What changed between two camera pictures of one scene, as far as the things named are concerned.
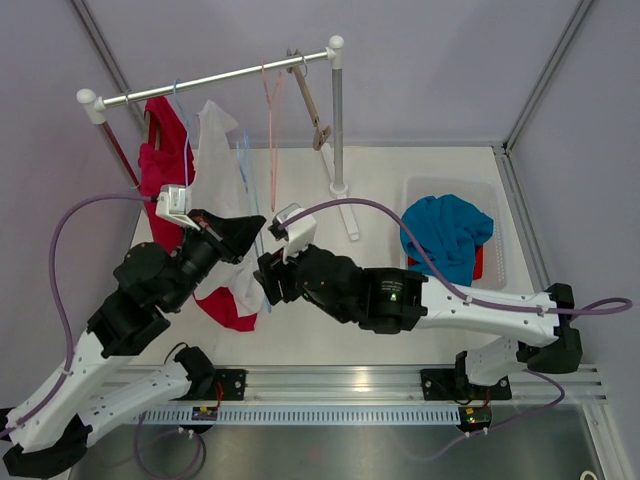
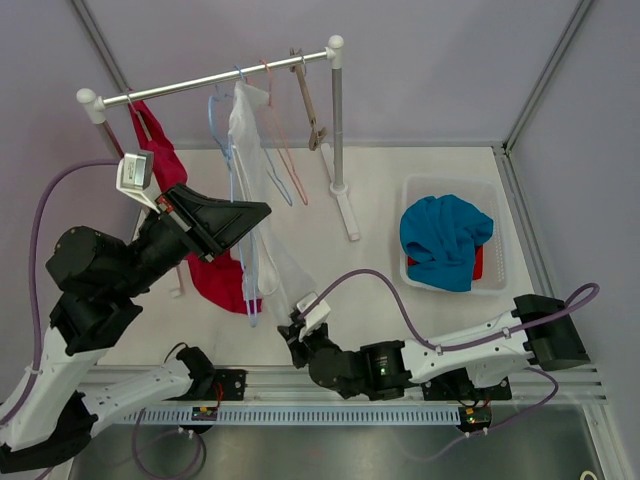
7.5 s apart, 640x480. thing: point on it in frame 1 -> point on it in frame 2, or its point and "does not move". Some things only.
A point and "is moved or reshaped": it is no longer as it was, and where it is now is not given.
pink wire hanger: x=273 y=104 -> x=279 y=138
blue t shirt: x=448 y=230 does not move
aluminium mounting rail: x=346 y=384 does not move
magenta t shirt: x=166 y=158 is moved or reshaped
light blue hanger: x=245 y=160 -> x=270 y=176
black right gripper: x=275 y=266 -> x=299 y=345
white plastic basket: x=482 y=192 does not move
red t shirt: x=479 y=262 does not move
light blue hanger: x=186 y=125 -> x=251 y=307
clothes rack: x=334 y=165 does not move
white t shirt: x=217 y=187 -> x=277 y=270
